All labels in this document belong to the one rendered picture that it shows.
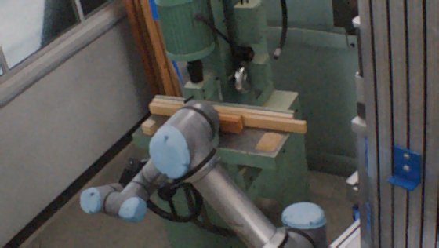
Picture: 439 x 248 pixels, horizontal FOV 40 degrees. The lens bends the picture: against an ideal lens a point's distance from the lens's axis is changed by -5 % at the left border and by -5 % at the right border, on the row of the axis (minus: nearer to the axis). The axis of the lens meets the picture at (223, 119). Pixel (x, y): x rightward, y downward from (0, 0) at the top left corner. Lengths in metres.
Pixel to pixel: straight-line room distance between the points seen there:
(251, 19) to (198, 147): 0.92
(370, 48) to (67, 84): 2.41
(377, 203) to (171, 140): 0.58
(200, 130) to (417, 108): 0.52
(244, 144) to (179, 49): 0.41
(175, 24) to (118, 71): 1.76
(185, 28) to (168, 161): 0.76
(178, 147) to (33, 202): 2.17
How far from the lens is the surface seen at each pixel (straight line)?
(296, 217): 1.68
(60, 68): 3.53
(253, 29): 2.33
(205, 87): 2.33
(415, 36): 1.34
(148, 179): 1.86
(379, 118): 1.51
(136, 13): 3.74
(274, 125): 2.29
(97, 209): 1.87
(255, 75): 2.41
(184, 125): 1.51
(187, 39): 2.18
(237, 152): 2.22
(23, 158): 3.44
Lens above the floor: 2.17
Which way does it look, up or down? 32 degrees down
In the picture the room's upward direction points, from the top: 11 degrees counter-clockwise
